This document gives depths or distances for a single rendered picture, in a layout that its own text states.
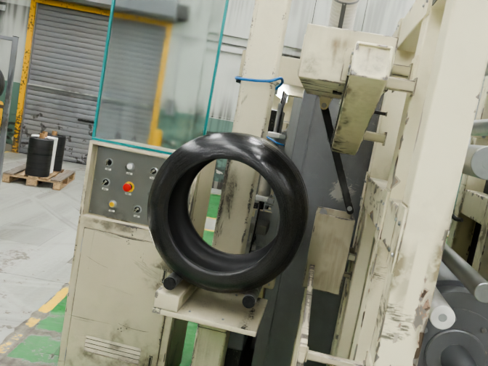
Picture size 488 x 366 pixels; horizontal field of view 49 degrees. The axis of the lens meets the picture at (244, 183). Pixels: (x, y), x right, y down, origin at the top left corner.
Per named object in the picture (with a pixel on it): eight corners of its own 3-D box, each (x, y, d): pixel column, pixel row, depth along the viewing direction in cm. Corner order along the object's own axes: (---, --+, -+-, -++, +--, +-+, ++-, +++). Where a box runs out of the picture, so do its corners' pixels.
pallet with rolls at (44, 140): (24, 171, 874) (30, 125, 865) (74, 179, 887) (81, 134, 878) (1, 181, 756) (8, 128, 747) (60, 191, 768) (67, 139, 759)
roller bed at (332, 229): (303, 274, 225) (317, 205, 221) (338, 281, 223) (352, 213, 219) (301, 287, 205) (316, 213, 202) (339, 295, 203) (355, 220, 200)
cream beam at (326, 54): (303, 93, 204) (311, 55, 202) (369, 104, 201) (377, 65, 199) (294, 76, 144) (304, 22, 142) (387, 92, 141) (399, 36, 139)
